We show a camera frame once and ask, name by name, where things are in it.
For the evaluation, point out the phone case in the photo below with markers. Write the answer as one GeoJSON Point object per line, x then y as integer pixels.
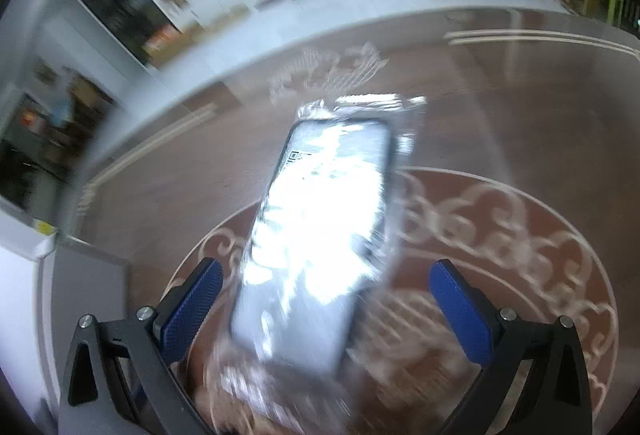
{"type": "Point", "coordinates": [320, 225]}

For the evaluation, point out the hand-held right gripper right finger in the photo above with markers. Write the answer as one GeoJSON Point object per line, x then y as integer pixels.
{"type": "Point", "coordinates": [460, 310]}

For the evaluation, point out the orange cardboard box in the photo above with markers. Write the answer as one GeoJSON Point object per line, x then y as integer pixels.
{"type": "Point", "coordinates": [161, 40]}

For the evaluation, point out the dark shelf unit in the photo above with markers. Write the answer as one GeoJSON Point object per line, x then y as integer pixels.
{"type": "Point", "coordinates": [50, 130]}

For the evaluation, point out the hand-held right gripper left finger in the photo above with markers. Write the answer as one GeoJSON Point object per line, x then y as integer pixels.
{"type": "Point", "coordinates": [192, 305]}

